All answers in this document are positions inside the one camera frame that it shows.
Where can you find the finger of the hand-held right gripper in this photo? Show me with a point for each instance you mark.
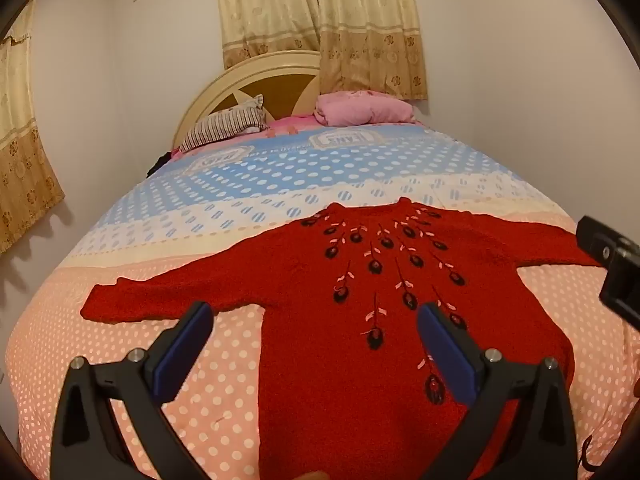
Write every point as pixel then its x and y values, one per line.
pixel 595 240
pixel 622 285

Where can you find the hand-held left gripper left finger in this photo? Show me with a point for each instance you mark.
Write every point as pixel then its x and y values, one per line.
pixel 182 355

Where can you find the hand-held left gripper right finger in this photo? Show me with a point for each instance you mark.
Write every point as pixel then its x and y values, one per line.
pixel 445 355

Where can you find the red knit sweater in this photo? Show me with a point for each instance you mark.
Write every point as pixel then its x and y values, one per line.
pixel 325 350

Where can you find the polka dot bedspread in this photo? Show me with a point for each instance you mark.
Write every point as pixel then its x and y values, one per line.
pixel 165 240

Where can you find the dark cloth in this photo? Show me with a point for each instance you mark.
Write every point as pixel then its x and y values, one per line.
pixel 159 164

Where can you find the striped pillow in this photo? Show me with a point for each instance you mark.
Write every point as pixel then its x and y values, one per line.
pixel 220 125

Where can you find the pink bed sheet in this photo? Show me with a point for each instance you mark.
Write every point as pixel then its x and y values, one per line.
pixel 295 122

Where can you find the beige floral curtain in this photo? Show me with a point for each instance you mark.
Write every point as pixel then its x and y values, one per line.
pixel 20 150
pixel 265 10
pixel 370 25

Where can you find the pink pillow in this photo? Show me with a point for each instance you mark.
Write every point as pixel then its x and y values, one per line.
pixel 360 107

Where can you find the cream wooden headboard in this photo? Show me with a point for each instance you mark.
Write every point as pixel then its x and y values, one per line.
pixel 225 87

